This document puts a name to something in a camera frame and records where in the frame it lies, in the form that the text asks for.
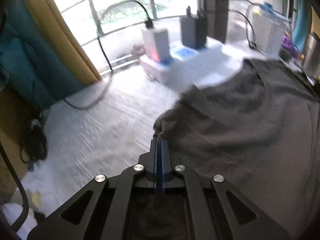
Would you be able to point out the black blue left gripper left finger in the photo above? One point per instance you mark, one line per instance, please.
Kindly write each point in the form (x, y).
(105, 207)

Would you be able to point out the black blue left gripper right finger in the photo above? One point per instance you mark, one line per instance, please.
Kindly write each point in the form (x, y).
(218, 210)

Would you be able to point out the dark grey t-shirt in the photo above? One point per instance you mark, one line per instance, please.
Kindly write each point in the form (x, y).
(260, 130)

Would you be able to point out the white folded cloth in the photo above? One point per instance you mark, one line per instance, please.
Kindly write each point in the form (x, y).
(14, 208)

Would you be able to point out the white power strip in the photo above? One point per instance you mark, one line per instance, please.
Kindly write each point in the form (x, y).
(184, 62)

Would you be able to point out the teal curtain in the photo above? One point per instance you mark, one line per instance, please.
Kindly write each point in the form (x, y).
(34, 68)

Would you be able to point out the white charger block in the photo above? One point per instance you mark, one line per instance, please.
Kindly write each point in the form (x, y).
(156, 44)

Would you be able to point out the stainless steel thermos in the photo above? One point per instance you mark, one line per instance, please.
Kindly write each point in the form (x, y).
(311, 56)

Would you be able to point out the dark grey charger block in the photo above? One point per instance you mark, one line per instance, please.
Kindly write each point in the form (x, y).
(193, 29)

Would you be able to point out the white perforated plastic basket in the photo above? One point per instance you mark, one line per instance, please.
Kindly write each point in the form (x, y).
(266, 28)

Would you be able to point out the yellow curtain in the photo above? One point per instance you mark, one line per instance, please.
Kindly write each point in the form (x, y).
(46, 15)

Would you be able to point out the dark window pillar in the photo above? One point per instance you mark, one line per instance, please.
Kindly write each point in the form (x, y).
(216, 14)

